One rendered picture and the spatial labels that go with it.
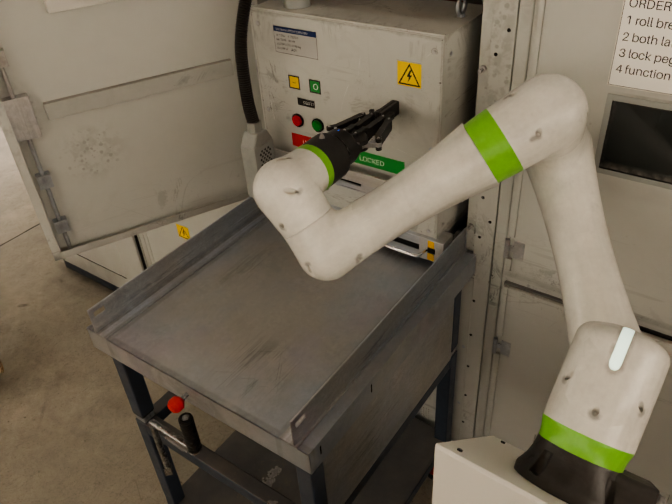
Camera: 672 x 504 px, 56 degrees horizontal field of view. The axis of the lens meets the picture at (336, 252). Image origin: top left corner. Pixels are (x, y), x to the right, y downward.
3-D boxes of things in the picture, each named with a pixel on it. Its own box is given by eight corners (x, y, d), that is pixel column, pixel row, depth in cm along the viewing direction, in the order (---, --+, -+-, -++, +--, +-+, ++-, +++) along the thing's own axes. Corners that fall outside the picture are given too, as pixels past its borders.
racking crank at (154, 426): (161, 474, 154) (130, 391, 136) (170, 465, 156) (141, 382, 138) (211, 509, 146) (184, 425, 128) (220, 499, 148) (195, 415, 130)
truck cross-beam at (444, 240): (442, 265, 149) (443, 244, 146) (266, 204, 176) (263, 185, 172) (452, 254, 152) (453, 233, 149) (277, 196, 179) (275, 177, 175)
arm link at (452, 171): (460, 119, 109) (464, 126, 99) (496, 178, 111) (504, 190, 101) (289, 230, 119) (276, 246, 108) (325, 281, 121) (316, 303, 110)
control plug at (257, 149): (262, 201, 160) (252, 138, 150) (247, 196, 163) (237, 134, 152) (281, 187, 165) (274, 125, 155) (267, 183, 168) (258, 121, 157)
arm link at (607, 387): (625, 465, 97) (672, 349, 97) (627, 480, 83) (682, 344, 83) (541, 426, 102) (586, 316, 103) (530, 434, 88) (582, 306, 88)
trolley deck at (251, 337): (311, 475, 115) (309, 454, 111) (93, 346, 145) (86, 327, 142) (474, 273, 158) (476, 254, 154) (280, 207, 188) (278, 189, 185)
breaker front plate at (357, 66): (432, 245, 148) (440, 40, 120) (272, 192, 172) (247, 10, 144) (435, 243, 149) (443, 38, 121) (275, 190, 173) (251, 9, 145)
